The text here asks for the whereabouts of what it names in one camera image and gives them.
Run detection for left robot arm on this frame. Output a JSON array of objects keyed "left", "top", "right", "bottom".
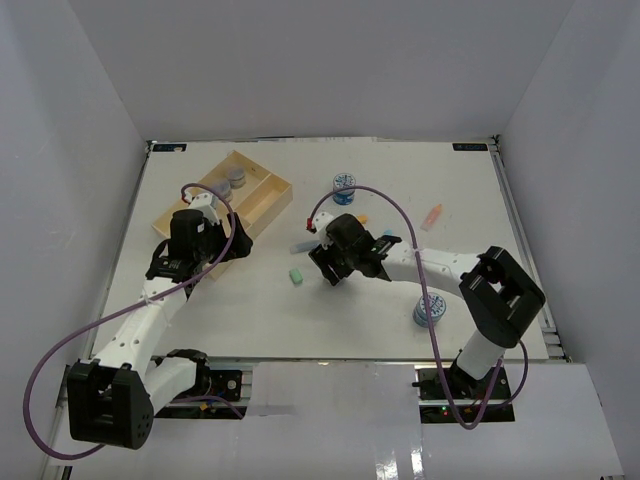
[{"left": 67, "top": 209, "right": 253, "bottom": 450}]

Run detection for blue patterned jar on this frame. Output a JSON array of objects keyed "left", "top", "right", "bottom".
[
  {"left": 332, "top": 172, "right": 357, "bottom": 206},
  {"left": 412, "top": 293, "right": 447, "bottom": 328}
]

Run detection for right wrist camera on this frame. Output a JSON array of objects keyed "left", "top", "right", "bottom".
[{"left": 307, "top": 211, "right": 335, "bottom": 249}]

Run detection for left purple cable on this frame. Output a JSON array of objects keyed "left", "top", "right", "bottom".
[{"left": 23, "top": 182, "right": 236, "bottom": 460}]

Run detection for orange-pink highlighter pen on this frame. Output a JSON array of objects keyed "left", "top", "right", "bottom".
[{"left": 421, "top": 204, "right": 442, "bottom": 231}]

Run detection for blue patterned jar front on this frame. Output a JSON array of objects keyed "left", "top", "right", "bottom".
[{"left": 412, "top": 293, "right": 447, "bottom": 328}]

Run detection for green highlighter cap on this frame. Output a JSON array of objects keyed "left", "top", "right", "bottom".
[{"left": 289, "top": 268, "right": 303, "bottom": 285}]

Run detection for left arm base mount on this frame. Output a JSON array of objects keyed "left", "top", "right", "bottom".
[{"left": 159, "top": 364, "right": 254, "bottom": 409}]

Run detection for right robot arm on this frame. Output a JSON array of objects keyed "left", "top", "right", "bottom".
[{"left": 307, "top": 212, "right": 546, "bottom": 399}]

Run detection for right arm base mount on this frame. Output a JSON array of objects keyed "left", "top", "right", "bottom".
[{"left": 408, "top": 364, "right": 516, "bottom": 424}]

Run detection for clear paperclip jar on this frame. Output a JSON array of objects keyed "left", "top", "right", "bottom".
[
  {"left": 210, "top": 178, "right": 233, "bottom": 201},
  {"left": 226, "top": 164, "right": 246, "bottom": 189}
]

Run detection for blue patterned jar back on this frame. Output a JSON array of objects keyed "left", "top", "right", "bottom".
[{"left": 332, "top": 172, "right": 357, "bottom": 206}]

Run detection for blue highlighter pen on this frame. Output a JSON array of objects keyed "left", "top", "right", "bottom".
[{"left": 289, "top": 241, "right": 319, "bottom": 254}]

